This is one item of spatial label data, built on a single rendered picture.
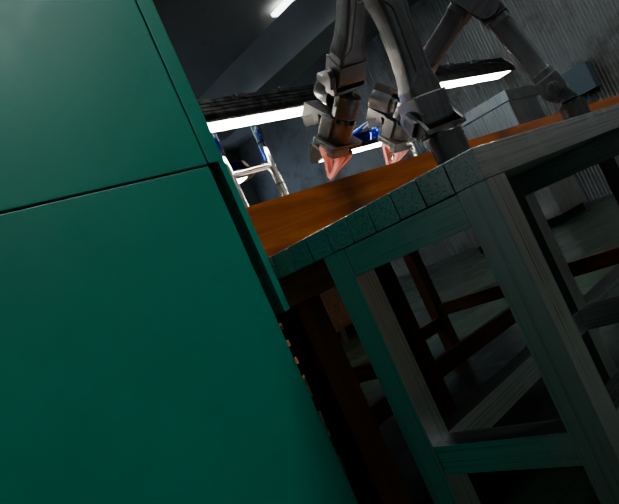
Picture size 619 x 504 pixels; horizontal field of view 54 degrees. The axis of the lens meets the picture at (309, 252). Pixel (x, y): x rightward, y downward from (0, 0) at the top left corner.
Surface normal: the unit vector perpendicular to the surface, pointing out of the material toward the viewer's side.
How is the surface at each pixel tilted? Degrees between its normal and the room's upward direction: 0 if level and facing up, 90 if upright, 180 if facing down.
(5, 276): 90
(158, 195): 90
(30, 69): 90
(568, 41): 90
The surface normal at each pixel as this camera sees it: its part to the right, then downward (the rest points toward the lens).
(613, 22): -0.67, 0.26
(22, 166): 0.58, -0.30
